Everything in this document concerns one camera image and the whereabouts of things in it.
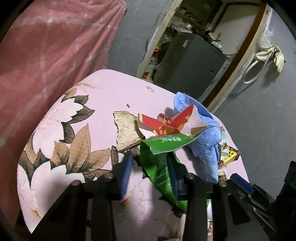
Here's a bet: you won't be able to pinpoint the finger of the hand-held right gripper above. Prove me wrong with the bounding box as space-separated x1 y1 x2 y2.
230 173 275 210

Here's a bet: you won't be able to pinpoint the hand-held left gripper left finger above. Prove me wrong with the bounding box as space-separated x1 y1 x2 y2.
15 152 133 241

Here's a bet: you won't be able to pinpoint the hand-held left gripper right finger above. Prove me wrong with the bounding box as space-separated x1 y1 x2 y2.
167 155 270 241

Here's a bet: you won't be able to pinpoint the green snack packet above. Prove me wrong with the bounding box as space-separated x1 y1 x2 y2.
139 134 212 214

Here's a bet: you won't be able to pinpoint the yellow brown paper box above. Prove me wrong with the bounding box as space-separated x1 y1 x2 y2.
218 142 241 169

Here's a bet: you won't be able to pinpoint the brown white cardboard piece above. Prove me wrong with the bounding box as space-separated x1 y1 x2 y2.
113 111 144 153

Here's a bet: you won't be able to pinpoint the blue towel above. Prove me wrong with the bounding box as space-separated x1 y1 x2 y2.
173 92 222 183

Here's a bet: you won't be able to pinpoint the red ice cream cone wrapper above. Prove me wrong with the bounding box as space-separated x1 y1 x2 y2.
137 103 207 139

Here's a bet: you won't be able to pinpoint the pink floral tablecloth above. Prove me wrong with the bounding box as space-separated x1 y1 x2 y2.
17 70 250 241

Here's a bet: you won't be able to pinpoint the grey refrigerator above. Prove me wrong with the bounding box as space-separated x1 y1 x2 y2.
154 31 228 99

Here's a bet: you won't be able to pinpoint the white container red label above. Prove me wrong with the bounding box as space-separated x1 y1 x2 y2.
142 45 162 80

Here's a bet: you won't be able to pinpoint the cream rubber gloves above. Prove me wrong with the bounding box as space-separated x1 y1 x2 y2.
255 45 287 73

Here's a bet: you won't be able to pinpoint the pink towel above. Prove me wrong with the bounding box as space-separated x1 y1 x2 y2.
0 0 127 163

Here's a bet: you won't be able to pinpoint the white hose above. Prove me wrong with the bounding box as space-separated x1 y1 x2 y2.
243 52 271 84

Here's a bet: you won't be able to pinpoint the wooden door frame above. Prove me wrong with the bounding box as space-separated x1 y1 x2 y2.
136 0 272 114

